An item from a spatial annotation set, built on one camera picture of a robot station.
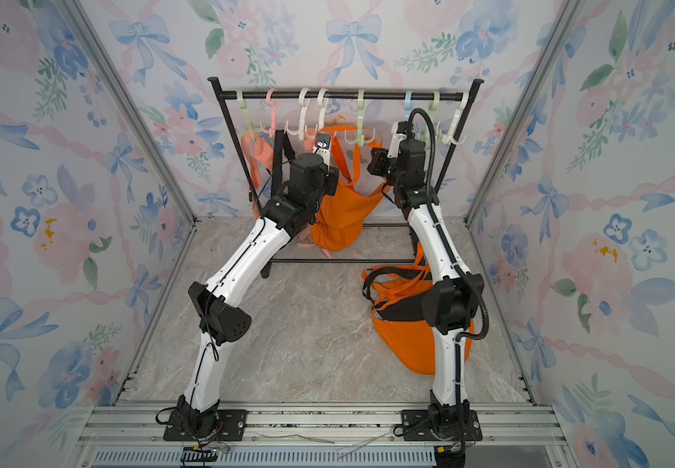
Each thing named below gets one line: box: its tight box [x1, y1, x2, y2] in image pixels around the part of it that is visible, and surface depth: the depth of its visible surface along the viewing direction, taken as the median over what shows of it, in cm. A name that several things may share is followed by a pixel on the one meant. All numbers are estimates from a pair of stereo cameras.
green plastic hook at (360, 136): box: [343, 88, 377, 148], surface depth 74 cm
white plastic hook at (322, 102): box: [317, 87, 329, 132], surface depth 70 cm
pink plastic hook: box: [260, 88, 279, 139], surface depth 75 cm
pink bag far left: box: [240, 131, 274, 222], surface depth 83 cm
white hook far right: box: [436, 90, 471, 146], surface depth 74 cm
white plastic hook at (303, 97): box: [284, 86, 318, 141], surface depth 71 cm
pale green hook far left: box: [237, 90, 263, 141], surface depth 72 cm
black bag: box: [271, 128, 297, 198], surface depth 80 cm
